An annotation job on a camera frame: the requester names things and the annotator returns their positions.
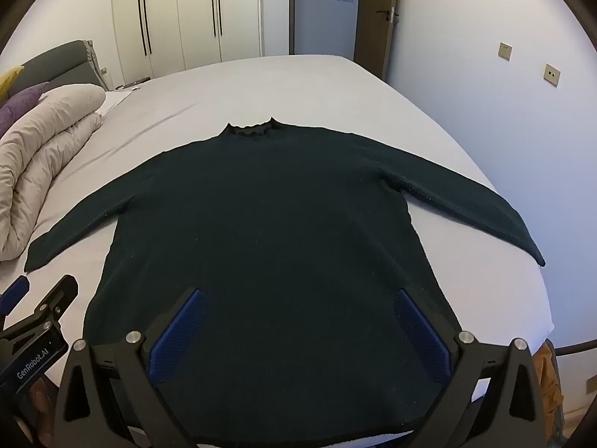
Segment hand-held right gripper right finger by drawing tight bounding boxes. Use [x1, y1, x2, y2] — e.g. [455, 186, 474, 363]
[394, 288, 548, 448]

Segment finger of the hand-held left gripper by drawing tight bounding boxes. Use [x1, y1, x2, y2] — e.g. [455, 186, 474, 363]
[0, 276, 31, 322]
[34, 274, 79, 326]

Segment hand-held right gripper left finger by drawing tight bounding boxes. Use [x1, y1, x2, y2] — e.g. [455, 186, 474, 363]
[53, 287, 208, 448]

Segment black knit sweater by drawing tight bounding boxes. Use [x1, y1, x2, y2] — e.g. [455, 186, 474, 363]
[23, 118, 546, 444]

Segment person's left hand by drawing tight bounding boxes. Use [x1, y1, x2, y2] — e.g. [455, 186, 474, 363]
[25, 376, 60, 444]

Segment orange cloth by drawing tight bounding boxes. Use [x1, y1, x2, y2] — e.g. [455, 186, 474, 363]
[535, 340, 566, 430]

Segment beige duvet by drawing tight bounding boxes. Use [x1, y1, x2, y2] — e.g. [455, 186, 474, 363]
[0, 83, 107, 262]

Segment dark curved bar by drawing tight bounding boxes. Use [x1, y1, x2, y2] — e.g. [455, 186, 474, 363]
[554, 342, 597, 359]

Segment purple cushion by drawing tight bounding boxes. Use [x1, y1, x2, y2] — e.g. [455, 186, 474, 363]
[0, 81, 50, 138]

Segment yellow cushion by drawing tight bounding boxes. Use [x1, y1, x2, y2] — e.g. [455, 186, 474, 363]
[0, 66, 24, 99]

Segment grey padded headboard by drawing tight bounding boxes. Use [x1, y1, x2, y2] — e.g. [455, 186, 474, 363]
[9, 40, 109, 96]

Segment bed with white sheet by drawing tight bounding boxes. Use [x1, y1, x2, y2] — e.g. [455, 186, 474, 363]
[0, 53, 556, 448]

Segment cream wardrobe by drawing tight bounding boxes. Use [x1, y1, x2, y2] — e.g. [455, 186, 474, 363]
[111, 0, 264, 89]

